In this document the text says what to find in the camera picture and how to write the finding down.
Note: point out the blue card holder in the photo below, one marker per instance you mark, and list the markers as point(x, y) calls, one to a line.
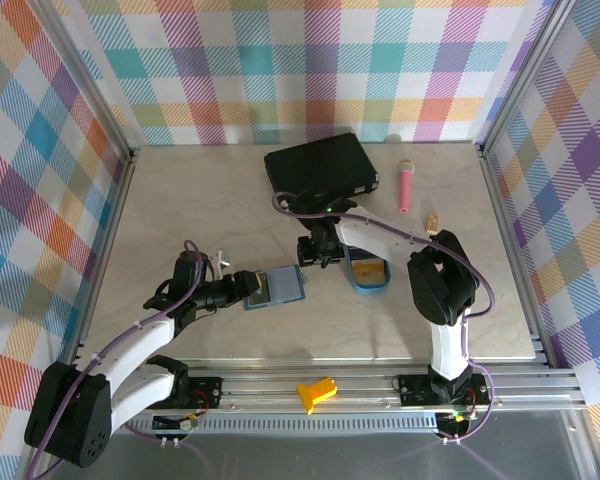
point(285, 285)

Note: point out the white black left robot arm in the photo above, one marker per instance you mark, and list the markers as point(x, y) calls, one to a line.
point(135, 352)

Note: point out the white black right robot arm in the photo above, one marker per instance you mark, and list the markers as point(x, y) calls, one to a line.
point(370, 235)

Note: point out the yellow credit card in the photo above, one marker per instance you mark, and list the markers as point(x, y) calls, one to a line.
point(367, 272)

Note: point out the blue plastic tray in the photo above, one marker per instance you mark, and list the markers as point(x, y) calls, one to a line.
point(372, 291)

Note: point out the black briefcase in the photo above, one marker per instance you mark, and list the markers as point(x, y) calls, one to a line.
point(320, 160)

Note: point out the yellow plastic part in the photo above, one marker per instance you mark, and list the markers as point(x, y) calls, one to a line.
point(317, 392)

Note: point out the small circuit board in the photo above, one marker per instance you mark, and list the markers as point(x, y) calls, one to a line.
point(172, 422)
point(455, 422)

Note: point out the grey metal sheet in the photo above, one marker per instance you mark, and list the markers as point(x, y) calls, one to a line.
point(305, 460)

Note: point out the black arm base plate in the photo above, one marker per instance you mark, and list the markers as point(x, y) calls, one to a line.
point(415, 390)
point(207, 392)

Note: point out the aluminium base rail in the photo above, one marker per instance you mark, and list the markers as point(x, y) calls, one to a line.
point(260, 395)

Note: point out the aluminium table edge rail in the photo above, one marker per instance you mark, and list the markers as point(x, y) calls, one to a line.
point(515, 250)
point(100, 250)

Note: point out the aluminium frame post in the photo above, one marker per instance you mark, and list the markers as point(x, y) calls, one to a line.
point(87, 75)
point(522, 75)

